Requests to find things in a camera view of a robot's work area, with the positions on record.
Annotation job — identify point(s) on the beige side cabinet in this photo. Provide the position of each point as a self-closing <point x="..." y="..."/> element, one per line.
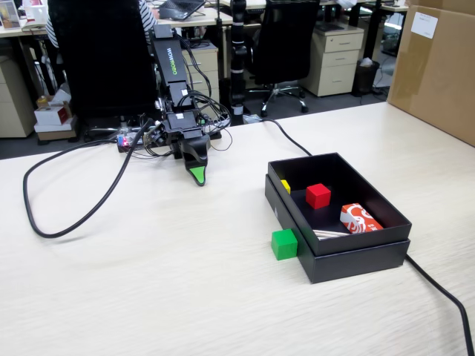
<point x="15" y="104"/>

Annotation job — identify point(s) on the black laptop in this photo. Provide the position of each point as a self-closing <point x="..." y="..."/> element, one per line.
<point x="178" y="7"/>

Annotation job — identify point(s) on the red cube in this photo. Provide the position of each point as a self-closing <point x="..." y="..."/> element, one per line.
<point x="318" y="196"/>

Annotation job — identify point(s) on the black swivel office chair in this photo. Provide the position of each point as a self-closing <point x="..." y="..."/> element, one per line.
<point x="285" y="41"/>

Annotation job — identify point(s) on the picture frame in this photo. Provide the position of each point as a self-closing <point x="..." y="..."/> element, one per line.
<point x="9" y="15"/>

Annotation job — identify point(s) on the silver metal stick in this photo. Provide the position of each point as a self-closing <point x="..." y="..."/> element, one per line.
<point x="330" y="233"/>

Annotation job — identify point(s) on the black keyboard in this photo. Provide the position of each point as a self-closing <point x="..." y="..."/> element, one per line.
<point x="328" y="27"/>

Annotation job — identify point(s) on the large black office chair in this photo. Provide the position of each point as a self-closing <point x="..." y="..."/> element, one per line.
<point x="100" y="55"/>

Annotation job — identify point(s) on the black pole with white bands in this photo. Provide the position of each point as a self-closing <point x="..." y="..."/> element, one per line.
<point x="237" y="74"/>

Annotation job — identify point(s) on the white shipping label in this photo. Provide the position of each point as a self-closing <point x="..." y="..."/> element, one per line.
<point x="424" y="25"/>

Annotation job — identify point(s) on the white red small box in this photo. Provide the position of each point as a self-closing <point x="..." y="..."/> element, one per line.
<point x="50" y="115"/>

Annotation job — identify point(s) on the circuit board with lights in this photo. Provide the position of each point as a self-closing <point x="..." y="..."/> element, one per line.
<point x="124" y="141"/>

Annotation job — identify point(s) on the black trash bin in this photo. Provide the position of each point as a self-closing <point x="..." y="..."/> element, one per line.
<point x="365" y="78"/>

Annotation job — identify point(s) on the person in striped shirt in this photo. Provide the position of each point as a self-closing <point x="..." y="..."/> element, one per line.
<point x="148" y="18"/>

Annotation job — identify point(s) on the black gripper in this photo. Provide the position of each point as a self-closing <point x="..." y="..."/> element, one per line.
<point x="180" y="128"/>

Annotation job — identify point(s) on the small open cardboard box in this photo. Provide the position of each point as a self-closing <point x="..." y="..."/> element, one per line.
<point x="46" y="101"/>

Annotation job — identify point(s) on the green cube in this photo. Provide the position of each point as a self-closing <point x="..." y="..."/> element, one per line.
<point x="284" y="244"/>

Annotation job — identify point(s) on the orange white small carton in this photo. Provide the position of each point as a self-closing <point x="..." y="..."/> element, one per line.
<point x="360" y="219"/>

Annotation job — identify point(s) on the light wooden office desk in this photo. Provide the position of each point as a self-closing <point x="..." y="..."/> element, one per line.
<point x="200" y="20"/>

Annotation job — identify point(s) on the large brown cardboard box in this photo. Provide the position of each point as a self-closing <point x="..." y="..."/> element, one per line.
<point x="434" y="81"/>

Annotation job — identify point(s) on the yellow cube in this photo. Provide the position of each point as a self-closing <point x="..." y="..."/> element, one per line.
<point x="285" y="186"/>

